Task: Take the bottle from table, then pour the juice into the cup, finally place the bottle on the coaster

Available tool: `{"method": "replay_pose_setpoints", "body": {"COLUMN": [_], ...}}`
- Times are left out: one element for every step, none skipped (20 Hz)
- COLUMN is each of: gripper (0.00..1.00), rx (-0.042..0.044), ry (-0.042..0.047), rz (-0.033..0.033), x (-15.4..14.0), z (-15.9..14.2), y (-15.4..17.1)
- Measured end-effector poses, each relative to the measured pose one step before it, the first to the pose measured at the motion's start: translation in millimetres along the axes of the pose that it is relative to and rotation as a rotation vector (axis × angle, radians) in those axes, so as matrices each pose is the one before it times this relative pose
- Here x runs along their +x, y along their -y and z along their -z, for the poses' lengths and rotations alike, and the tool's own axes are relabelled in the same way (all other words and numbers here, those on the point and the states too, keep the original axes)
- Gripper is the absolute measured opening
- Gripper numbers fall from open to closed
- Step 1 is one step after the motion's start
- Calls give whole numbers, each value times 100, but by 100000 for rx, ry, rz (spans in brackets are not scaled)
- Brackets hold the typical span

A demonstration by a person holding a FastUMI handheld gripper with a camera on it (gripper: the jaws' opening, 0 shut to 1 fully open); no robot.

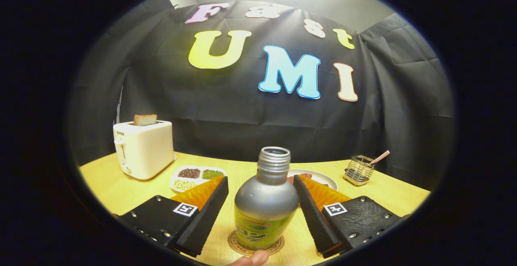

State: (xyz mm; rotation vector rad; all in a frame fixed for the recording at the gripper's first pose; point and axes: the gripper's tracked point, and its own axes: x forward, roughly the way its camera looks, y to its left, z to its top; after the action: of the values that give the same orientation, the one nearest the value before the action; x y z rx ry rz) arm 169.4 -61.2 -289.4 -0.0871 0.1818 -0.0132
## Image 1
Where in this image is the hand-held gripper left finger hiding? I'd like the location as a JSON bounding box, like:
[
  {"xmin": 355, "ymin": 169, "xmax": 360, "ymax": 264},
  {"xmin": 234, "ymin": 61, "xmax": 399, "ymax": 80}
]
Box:
[{"xmin": 117, "ymin": 176, "xmax": 229, "ymax": 258}]

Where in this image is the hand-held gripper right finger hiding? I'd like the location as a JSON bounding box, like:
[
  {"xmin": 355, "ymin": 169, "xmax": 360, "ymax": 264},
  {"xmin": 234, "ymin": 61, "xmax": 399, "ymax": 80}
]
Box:
[{"xmin": 293, "ymin": 174, "xmax": 406, "ymax": 258}]

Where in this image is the round cork coaster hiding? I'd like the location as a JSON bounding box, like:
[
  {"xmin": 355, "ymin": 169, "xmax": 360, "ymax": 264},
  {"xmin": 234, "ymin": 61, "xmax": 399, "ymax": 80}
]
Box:
[{"xmin": 227, "ymin": 230, "xmax": 285, "ymax": 257}]

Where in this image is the silver bottle with green label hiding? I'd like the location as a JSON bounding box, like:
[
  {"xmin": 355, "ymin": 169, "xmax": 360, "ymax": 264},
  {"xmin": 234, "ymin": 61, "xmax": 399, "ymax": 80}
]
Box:
[{"xmin": 234, "ymin": 147, "xmax": 299, "ymax": 251}]

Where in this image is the white round plate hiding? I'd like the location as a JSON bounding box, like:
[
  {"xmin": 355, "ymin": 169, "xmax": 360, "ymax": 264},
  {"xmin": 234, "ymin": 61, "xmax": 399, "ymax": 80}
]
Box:
[{"xmin": 286, "ymin": 169, "xmax": 338, "ymax": 192}]

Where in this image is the white divided dish with beans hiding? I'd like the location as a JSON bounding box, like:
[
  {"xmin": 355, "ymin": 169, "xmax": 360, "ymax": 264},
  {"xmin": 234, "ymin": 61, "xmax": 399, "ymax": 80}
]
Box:
[{"xmin": 170, "ymin": 165, "xmax": 227, "ymax": 194}]

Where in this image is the wooden table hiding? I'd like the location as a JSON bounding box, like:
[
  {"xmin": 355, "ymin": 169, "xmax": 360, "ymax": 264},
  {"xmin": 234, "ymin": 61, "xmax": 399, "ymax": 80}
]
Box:
[{"xmin": 79, "ymin": 152, "xmax": 431, "ymax": 266}]

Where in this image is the checked pink straw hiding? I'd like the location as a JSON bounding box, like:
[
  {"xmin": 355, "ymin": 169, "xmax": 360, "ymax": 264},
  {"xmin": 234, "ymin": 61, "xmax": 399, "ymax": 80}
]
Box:
[{"xmin": 370, "ymin": 150, "xmax": 391, "ymax": 165}]

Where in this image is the white toaster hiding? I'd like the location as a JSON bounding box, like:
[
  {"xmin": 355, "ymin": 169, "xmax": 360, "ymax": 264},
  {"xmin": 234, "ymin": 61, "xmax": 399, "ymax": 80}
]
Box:
[{"xmin": 113, "ymin": 120, "xmax": 176, "ymax": 180}]

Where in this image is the toast bread slice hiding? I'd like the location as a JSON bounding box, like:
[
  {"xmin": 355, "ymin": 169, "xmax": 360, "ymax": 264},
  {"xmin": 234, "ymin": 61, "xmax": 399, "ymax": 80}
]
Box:
[{"xmin": 134, "ymin": 114, "xmax": 158, "ymax": 126}]

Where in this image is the black backdrop cloth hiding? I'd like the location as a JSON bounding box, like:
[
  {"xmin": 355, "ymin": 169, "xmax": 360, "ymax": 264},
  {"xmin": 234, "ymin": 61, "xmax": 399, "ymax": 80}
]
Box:
[{"xmin": 67, "ymin": 0, "xmax": 455, "ymax": 192}]

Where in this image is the wire mesh basket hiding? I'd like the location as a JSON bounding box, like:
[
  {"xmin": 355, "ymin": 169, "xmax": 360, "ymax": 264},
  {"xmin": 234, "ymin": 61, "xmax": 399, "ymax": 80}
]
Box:
[{"xmin": 344, "ymin": 155, "xmax": 375, "ymax": 186}]

